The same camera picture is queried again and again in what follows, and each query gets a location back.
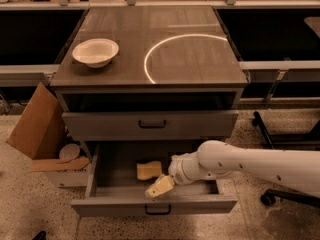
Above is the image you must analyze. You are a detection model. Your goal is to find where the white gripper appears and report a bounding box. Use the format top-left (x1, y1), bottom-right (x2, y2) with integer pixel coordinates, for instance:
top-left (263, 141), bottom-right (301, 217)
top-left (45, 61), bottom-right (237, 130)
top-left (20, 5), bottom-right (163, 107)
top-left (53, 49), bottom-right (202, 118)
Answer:
top-left (145, 152), bottom-right (214, 198)

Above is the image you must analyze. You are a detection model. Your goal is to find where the yellow sponge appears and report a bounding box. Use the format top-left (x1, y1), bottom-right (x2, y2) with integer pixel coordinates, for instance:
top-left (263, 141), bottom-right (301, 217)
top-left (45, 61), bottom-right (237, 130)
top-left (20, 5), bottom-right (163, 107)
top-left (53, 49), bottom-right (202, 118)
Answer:
top-left (137, 161), bottom-right (162, 181)

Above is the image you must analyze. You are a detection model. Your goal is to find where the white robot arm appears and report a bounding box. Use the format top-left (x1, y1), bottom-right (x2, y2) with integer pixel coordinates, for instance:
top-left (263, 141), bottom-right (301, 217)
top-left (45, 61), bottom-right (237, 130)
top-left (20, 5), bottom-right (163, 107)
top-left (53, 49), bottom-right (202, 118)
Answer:
top-left (145, 140), bottom-right (320, 198)

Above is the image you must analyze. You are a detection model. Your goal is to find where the open middle drawer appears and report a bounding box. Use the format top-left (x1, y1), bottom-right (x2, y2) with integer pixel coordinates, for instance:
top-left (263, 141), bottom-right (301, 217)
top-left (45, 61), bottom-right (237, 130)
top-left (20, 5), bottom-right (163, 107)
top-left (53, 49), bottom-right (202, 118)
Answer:
top-left (71, 140), bottom-right (237, 217)

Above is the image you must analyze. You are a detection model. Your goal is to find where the upper grey drawer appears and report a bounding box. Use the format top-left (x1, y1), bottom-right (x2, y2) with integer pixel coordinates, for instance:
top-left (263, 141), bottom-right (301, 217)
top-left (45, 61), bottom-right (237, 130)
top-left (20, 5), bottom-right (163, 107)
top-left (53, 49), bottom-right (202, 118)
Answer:
top-left (63, 110), bottom-right (239, 141)

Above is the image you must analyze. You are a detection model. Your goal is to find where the grey drawer cabinet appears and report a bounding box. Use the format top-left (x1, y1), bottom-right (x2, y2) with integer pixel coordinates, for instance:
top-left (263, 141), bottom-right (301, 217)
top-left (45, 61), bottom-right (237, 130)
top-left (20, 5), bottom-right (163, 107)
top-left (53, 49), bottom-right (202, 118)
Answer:
top-left (51, 6), bottom-right (248, 156)

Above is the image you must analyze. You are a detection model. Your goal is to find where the black office chair base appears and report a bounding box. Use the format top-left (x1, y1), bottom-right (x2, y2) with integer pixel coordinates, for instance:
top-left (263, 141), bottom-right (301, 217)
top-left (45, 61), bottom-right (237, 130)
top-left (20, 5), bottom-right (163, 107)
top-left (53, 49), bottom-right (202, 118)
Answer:
top-left (260, 189), bottom-right (320, 208)

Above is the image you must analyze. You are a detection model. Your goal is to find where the cardboard box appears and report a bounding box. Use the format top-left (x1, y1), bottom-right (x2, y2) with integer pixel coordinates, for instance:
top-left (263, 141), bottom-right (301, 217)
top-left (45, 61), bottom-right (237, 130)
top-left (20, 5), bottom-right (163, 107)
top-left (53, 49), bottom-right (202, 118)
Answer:
top-left (7, 83), bottom-right (91, 187)

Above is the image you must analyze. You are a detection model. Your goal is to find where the white bowl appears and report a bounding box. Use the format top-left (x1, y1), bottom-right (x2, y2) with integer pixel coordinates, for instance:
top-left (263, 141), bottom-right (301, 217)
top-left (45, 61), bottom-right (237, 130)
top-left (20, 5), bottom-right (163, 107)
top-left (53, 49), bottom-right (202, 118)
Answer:
top-left (72, 38), bottom-right (119, 68)

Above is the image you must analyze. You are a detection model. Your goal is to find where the black middle drawer handle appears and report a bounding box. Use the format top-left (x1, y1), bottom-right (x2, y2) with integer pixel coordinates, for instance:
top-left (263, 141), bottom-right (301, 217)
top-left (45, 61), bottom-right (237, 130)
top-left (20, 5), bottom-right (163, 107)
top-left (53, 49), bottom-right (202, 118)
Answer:
top-left (144, 205), bottom-right (171, 216)

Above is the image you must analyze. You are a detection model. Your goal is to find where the black drawer handle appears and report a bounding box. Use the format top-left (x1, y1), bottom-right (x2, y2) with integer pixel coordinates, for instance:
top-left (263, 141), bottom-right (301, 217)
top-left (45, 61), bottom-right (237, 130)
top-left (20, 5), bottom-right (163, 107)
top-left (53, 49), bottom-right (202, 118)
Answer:
top-left (144, 205), bottom-right (171, 216)
top-left (138, 120), bottom-right (167, 129)

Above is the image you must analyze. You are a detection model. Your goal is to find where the black upper drawer handle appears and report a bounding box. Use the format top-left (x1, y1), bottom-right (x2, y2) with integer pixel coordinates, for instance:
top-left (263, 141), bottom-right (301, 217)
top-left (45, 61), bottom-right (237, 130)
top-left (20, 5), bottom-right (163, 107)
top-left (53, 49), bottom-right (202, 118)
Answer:
top-left (138, 120), bottom-right (167, 129)

